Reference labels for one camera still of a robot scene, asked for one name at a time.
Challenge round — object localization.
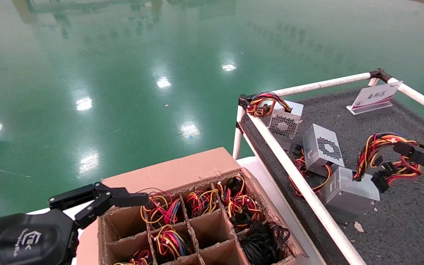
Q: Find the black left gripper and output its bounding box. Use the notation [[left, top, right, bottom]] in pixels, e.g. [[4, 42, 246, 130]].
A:
[[0, 209, 79, 265]]

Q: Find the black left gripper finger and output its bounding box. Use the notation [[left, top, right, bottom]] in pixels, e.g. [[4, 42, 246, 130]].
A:
[[48, 183, 150, 229]]

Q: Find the cardboard box with dividers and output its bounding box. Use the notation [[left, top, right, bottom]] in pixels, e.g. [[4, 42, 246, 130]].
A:
[[76, 147, 308, 265]]

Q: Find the dark grey felt mat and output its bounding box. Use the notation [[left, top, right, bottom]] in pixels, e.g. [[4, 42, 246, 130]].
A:
[[241, 86, 424, 265]]

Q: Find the clear acrylic sign holder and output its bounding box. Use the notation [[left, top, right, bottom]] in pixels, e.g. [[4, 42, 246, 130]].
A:
[[346, 81, 404, 115]]

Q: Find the white pipe frame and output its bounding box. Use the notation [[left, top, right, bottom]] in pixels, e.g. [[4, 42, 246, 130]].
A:
[[232, 69, 424, 265]]

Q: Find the black wire bundle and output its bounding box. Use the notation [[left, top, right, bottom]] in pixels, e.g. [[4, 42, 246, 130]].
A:
[[238, 220, 290, 265]]

